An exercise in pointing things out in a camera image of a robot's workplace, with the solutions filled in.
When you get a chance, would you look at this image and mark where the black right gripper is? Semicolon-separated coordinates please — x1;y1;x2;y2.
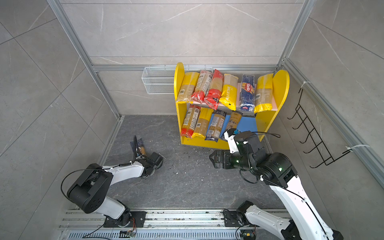
209;148;255;172

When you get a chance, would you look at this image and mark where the yellow shelf with coloured boards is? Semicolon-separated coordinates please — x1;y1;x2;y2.
174;63;290;150

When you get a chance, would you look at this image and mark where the blue Ankara spaghetti bag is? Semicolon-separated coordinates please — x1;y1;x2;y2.
130;138;147;158

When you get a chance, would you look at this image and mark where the short yellow spaghetti bag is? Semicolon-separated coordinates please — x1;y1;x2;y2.
192;108;214;138

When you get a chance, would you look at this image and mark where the red clear spaghetti bag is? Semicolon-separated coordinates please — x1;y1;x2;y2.
181;105;201;139

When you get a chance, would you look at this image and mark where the blue Barilla spaghetti box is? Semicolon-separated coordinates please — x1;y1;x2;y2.
239;75;255;112

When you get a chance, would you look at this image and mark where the white wire mesh basket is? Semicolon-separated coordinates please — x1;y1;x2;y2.
141;66;215;95

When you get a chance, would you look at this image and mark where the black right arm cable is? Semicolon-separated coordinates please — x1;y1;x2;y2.
238;131;329;238

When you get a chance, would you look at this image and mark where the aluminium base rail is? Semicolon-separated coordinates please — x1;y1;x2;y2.
58;208;301;240

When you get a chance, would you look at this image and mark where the long yellow spaghetti bag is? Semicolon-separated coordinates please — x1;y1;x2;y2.
254;74;273;114

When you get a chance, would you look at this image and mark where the black wire hook rack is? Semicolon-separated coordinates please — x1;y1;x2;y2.
288;89;353;169

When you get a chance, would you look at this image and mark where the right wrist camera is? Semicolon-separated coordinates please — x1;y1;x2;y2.
224;128;239;154

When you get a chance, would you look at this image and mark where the black corrugated cable conduit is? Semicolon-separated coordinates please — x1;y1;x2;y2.
118;134;148;167

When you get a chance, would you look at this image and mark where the yellow Pastatime spaghetti bag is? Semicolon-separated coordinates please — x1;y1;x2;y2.
219;74;239;111

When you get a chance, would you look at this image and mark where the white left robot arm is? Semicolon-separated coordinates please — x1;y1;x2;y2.
61;153;164;228

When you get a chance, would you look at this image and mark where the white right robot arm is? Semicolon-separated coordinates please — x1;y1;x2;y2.
210;129;344;240

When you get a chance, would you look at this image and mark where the yellow topped spaghetti bag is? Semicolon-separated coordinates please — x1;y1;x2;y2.
176;72;200;103

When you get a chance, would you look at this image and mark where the blue clear spaghetti bag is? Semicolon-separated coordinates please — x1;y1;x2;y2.
205;110;227;142

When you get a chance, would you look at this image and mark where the red labelled spaghetti bag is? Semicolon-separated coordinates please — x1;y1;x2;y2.
192;70;213;104

